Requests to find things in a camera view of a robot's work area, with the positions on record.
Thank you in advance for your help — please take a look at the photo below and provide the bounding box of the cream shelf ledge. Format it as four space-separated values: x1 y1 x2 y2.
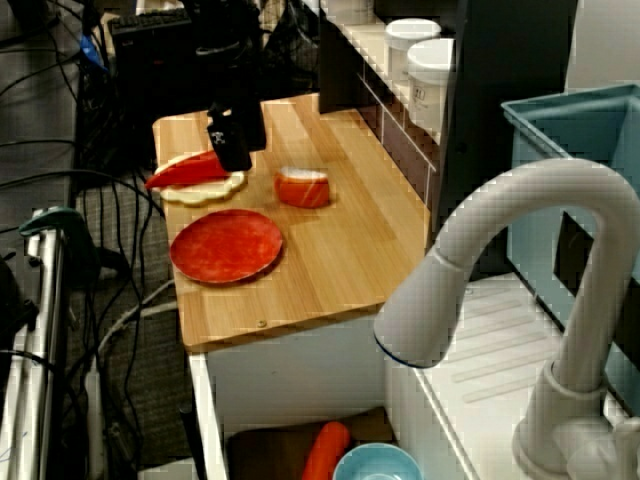
344 22 451 146

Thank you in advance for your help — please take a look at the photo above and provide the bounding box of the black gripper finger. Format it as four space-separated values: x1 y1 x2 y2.
206 110 253 173
241 98 268 152

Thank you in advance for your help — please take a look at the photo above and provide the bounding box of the white toy kitchen sink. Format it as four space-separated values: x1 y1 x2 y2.
187 272 640 480

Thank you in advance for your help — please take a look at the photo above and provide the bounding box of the orange carrot toy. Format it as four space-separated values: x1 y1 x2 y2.
301 421 353 480

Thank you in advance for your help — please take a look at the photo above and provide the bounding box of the dark grey cabinet pillar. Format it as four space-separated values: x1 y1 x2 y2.
438 0 577 281

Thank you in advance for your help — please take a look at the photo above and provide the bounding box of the black computer tower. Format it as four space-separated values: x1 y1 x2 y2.
109 13 199 169

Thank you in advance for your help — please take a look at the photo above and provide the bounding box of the grey toy faucet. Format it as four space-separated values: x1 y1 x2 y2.
373 158 640 480

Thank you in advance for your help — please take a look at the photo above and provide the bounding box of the red pepper toy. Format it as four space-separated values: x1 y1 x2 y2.
144 149 226 190

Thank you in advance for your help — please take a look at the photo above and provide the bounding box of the white lidded labelled jar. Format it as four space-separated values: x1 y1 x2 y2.
384 18 442 84
405 38 457 136

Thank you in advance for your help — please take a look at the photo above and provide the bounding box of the aluminium frame rail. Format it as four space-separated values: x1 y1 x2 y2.
9 214 69 480

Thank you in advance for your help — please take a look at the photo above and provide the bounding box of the red round plate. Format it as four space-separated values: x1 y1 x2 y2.
169 208 285 285

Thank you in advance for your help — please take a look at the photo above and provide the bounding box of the light blue bowl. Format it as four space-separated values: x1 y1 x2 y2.
332 442 424 480

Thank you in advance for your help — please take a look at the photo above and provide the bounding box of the blue cable tag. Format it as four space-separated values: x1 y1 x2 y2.
79 34 110 75

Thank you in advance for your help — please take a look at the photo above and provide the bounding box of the salmon sushi toy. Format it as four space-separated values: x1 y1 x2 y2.
273 166 332 209

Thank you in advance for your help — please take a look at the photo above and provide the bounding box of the cream scalloped plate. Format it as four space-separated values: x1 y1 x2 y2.
158 152 249 207

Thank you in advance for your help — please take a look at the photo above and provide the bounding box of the light blue plastic bin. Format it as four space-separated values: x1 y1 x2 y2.
501 83 640 401

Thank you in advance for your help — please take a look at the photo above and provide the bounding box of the white cable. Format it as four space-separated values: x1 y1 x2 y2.
97 284 179 351

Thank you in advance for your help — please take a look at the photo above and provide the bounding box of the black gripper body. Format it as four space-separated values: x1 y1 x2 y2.
196 49 265 110

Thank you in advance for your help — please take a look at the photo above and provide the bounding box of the black bulky equipment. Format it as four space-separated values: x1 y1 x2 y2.
0 252 40 351

